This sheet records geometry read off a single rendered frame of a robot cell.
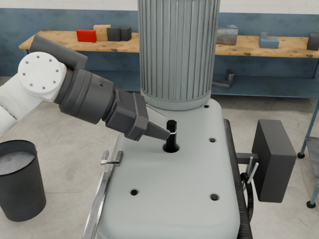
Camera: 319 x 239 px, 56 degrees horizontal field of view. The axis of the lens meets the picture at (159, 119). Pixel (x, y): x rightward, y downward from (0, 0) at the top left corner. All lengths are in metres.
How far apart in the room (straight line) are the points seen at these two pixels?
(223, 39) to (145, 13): 3.73
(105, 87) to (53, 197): 2.78
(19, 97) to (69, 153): 3.18
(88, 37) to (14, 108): 4.00
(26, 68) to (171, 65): 0.35
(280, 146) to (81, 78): 0.67
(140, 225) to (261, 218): 2.62
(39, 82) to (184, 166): 0.31
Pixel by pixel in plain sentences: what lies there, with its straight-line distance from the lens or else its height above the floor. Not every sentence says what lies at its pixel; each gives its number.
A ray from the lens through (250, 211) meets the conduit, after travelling 1.09.
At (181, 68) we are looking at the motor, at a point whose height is 2.01.
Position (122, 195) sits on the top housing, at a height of 1.89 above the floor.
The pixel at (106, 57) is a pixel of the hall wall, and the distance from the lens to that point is 5.23.
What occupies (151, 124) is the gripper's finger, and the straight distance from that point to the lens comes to 0.57.
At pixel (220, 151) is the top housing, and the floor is 1.89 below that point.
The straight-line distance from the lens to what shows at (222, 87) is 4.64.
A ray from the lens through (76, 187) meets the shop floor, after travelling 3.32.
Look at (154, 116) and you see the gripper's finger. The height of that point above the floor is 1.96.
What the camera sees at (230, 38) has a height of 0.97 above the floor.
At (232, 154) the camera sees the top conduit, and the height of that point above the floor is 1.80.
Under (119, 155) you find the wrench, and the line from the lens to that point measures 0.63.
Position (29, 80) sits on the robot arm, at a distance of 0.50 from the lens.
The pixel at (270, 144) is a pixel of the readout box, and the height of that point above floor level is 1.72.
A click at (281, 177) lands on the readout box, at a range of 1.02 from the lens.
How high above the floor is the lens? 2.30
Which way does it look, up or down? 33 degrees down
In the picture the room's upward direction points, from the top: straight up
